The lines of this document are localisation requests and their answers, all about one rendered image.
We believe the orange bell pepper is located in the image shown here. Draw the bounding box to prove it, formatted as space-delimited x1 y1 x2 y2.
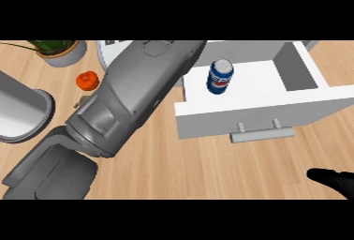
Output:
76 70 101 92

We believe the white cabinet body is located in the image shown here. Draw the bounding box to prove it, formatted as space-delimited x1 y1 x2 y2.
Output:
96 39 322 92

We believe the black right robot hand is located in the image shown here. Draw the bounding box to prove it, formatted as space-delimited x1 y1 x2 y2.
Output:
306 167 354 200

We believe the grey drawer handle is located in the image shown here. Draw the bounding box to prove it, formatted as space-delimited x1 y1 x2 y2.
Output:
231 118 297 144

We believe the grey rounded appliance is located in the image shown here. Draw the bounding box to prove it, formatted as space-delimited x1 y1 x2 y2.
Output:
0 70 57 144

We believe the white open drawer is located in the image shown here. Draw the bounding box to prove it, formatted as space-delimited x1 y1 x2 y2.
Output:
173 40 354 141

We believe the potted green plant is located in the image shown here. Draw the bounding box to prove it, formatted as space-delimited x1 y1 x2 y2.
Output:
0 39 89 68

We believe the blue soda can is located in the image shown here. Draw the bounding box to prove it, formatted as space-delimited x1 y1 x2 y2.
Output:
207 58 235 96

